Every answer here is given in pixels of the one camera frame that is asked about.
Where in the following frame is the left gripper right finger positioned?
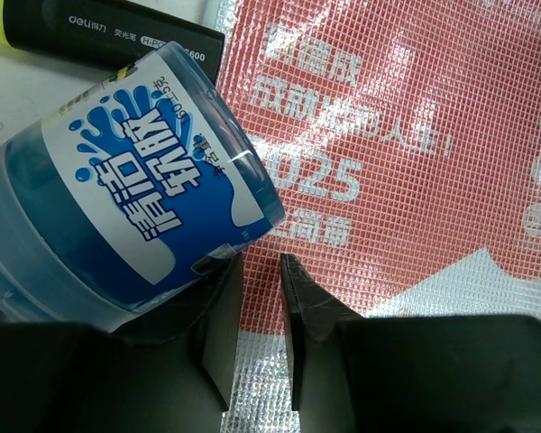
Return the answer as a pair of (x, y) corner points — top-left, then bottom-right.
(280, 254), (541, 432)

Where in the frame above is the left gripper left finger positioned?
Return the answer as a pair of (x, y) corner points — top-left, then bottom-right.
(0, 256), (243, 432)

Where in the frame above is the blue cleaning gel jar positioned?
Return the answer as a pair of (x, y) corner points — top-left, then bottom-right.
(0, 42), (285, 331)

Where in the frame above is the clear mesh zip pouch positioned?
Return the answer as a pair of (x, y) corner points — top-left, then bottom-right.
(204, 1), (541, 432)

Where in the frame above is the black yellow highlighter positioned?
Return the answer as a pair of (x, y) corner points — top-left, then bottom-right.
(0, 0), (225, 82)

